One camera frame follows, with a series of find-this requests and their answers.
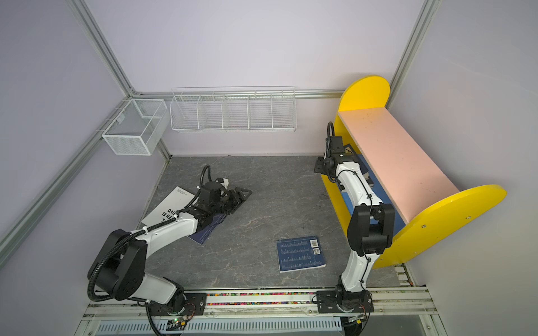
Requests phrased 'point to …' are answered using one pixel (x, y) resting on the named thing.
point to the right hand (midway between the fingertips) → (324, 167)
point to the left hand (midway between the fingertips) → (250, 198)
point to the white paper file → (179, 199)
